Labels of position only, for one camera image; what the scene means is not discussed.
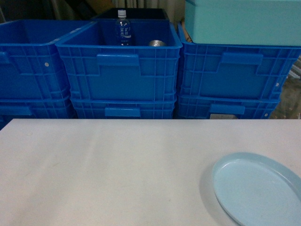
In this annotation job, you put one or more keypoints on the blue crate bottom left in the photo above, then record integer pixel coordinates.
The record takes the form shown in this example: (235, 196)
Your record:
(10, 109)

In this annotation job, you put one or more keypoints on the blue crate top left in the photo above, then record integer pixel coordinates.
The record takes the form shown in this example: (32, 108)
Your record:
(30, 64)

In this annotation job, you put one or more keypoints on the teal plastic box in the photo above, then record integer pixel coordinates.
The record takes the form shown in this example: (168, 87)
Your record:
(244, 22)

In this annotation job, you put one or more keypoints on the blue crate bottom centre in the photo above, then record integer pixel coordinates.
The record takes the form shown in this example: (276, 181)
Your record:
(117, 109)

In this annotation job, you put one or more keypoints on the blue crate top right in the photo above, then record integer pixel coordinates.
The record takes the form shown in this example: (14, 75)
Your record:
(233, 71)

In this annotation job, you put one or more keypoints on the silver metal can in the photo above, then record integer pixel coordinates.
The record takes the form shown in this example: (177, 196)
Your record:
(157, 43)

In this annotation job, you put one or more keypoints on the blue crate bottom right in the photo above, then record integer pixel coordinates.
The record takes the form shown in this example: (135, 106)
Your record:
(189, 107)

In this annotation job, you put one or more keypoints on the blue crate top centre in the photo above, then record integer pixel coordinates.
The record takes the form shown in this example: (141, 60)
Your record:
(98, 68)

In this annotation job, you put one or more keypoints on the clear water bottle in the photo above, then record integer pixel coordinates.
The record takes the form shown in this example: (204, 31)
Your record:
(123, 29)

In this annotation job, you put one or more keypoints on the light blue oval tray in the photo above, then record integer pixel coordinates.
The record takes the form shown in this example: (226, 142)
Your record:
(255, 190)

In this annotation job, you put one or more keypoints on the blue crate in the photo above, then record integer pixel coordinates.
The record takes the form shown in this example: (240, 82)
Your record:
(30, 64)
(117, 109)
(10, 109)
(98, 68)
(189, 107)
(233, 71)

